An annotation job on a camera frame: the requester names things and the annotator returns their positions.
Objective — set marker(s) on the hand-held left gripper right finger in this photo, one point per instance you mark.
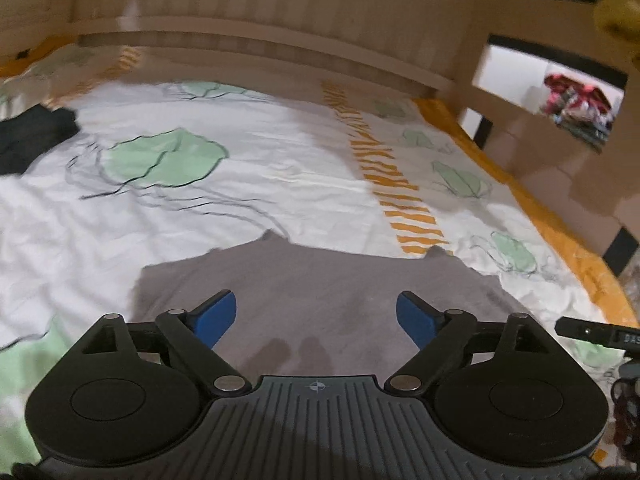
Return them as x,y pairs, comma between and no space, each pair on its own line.
415,318

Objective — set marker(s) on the beige bedside shelf unit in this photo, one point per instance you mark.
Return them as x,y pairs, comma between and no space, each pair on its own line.
515,125

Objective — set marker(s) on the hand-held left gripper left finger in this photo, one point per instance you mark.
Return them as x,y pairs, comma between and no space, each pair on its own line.
218,316

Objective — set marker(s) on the pale yellow cloth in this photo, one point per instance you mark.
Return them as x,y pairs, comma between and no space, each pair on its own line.
620,5

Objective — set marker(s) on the colourful cloth pile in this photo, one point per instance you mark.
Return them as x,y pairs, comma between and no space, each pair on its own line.
580,105

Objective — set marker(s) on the leaf printed white bedsheet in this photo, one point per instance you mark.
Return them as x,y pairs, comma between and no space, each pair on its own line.
250,160

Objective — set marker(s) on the grey garment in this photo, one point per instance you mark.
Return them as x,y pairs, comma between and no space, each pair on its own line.
320,300

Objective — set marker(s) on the dark folded cloth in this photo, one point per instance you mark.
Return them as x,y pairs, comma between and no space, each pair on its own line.
30,135

